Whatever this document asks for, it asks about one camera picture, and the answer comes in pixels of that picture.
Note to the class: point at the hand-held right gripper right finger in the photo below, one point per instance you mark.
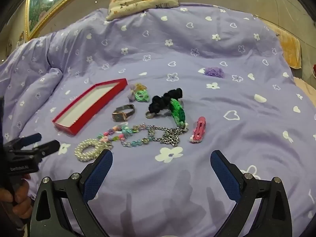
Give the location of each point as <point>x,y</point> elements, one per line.
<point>226,175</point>

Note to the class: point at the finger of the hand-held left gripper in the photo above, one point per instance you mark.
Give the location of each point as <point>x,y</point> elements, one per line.
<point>32,137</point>
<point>50,146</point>

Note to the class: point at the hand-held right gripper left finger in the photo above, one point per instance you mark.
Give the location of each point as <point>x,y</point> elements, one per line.
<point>97,175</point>

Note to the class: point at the red shallow box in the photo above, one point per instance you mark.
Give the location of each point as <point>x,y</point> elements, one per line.
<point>86,121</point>

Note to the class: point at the rose gold wrist watch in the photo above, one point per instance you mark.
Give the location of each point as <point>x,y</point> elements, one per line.
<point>118,116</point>

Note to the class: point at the green braided hair clip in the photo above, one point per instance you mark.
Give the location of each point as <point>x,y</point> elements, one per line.
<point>177,109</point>

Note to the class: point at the purple tassel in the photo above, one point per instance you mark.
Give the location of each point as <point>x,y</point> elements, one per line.
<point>131,94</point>

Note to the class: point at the light green tassel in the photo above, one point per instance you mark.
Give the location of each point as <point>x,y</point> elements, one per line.
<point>142,96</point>

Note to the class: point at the black scrunchie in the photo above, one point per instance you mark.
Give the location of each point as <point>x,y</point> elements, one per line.
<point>160,101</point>

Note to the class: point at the person's left hand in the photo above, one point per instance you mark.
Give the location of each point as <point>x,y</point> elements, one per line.
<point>22,202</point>

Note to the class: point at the pink hair clip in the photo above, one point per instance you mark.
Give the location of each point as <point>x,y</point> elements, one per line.
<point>198,129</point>

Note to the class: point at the yellow claw hair clip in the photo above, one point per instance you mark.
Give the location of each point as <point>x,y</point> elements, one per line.
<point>141,87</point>

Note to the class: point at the purple flower scrunchie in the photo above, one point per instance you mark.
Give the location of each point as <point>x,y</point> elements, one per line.
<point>214,72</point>

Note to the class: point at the purple flower print blanket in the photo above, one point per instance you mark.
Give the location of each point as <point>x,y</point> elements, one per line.
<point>172,54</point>

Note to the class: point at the gold framed painting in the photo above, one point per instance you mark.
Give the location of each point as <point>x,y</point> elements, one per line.
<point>49,2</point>

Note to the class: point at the orange towel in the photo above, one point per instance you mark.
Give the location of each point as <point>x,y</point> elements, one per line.
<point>288,47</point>

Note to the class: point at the patterned white pillow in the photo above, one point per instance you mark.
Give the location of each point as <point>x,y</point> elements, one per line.
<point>143,0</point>

